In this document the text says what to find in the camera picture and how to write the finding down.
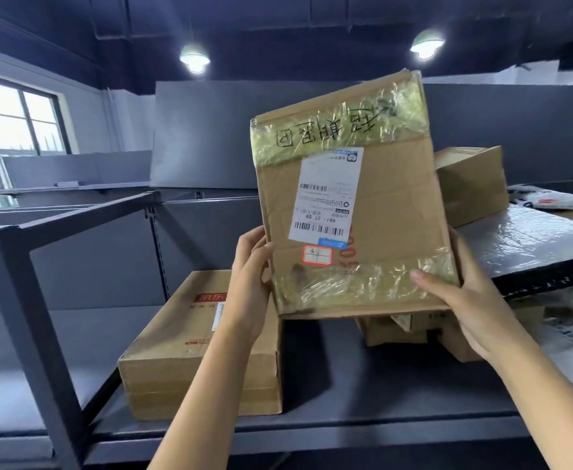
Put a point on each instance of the person's right hand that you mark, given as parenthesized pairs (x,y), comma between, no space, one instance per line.
(477,313)

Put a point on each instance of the person's left hand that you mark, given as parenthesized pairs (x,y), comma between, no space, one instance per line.
(250,293)

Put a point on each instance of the black printed small cardboard box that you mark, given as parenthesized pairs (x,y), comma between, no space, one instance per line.
(428,320)

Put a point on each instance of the white bubble mailer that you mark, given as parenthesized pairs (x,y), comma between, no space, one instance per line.
(536,239)

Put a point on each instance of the large white poly mailer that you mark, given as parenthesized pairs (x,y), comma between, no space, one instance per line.
(570,347)

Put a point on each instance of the red logo cardboard box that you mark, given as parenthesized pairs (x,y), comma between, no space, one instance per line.
(169,357)

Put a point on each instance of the medium brown cardboard box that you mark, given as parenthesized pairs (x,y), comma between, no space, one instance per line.
(472,190)

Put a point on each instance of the dark grey metal shelving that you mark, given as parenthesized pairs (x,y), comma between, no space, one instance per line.
(71,269)
(365,386)

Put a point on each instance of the white black-lettered poly bag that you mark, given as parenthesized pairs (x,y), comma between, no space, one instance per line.
(546,196)

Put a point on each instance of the yellow taped cardboard box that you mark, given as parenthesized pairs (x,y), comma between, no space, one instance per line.
(389,200)

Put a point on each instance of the person's right forearm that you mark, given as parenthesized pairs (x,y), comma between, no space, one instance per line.
(551,411)

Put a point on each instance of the person's left forearm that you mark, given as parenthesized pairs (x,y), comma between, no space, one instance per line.
(203,406)

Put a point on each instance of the grid pane window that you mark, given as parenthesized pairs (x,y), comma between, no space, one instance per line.
(2,122)

